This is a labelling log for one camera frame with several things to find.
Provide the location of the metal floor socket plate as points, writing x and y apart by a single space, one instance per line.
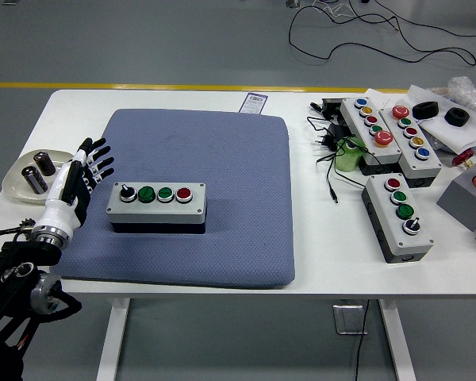
347 319

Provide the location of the five-button box blue-end button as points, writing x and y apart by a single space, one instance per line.
355 119

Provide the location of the blue-grey padded mat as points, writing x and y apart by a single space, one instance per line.
222 158

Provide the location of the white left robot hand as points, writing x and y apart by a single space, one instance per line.
59 206

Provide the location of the small black device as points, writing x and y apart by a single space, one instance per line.
331 106

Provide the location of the dark cylindrical capacitor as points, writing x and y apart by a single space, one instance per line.
34 179
44 163

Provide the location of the white foam sheet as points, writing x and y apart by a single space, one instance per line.
452 135

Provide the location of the purple and white label card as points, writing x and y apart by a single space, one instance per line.
254 103

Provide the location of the grey block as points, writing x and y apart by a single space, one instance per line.
460 202

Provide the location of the bubble wrap bag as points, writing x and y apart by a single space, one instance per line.
464 89

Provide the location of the grey four-button control box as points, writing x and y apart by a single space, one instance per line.
158 208
381 206

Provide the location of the white paper sheet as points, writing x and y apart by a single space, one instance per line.
385 99

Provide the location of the cream shallow dish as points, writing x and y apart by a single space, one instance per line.
16 182

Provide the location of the red knob part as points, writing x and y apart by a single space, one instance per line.
460 158

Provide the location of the light green cylinder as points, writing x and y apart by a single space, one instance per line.
345 160

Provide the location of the five-button box large red mushroom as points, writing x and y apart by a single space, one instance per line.
424 166

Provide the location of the white table leg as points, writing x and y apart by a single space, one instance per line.
396 341
111 341

